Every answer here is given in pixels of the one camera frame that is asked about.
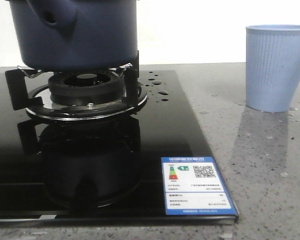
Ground dark blue cooking pot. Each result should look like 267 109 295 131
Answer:
9 0 138 72

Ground light blue ribbed cup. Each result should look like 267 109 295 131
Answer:
245 24 300 113

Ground black metal pot support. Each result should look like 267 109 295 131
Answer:
5 57 148 122

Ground black glass gas stove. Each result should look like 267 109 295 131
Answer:
0 70 238 227

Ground black gas burner head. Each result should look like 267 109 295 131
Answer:
48 70 124 106

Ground blue energy label sticker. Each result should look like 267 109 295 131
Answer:
161 156 238 217

